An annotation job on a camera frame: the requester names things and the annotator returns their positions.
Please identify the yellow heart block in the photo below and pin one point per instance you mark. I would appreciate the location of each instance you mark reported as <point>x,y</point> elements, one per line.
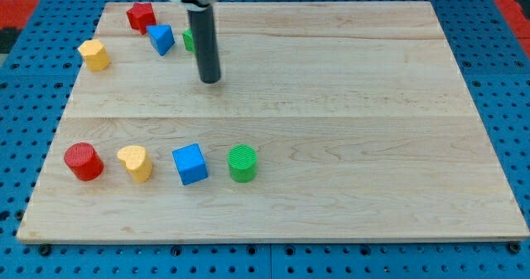
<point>136,162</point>

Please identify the light wooden board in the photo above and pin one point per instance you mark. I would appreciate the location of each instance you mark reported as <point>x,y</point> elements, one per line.
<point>364,129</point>

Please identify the yellow hexagon block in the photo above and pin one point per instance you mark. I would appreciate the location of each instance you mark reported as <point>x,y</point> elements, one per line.
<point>94,55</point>

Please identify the red star block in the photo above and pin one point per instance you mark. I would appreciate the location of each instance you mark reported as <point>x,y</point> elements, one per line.
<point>140,16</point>

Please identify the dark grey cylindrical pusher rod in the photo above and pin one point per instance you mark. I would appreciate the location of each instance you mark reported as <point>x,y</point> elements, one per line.
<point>203,31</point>

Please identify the blue cube block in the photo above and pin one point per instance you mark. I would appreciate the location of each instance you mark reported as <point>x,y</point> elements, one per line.
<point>190,164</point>

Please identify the red cylinder block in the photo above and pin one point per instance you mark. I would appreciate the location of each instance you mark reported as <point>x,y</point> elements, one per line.
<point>84,161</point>

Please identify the blue triangle block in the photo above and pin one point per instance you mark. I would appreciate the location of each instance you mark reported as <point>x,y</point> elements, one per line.
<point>161,37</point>

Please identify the green cylinder block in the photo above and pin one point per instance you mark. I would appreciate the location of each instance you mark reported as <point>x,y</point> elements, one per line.
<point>243,163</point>

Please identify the green block behind rod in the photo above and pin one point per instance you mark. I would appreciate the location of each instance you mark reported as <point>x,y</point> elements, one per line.
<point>188,40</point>

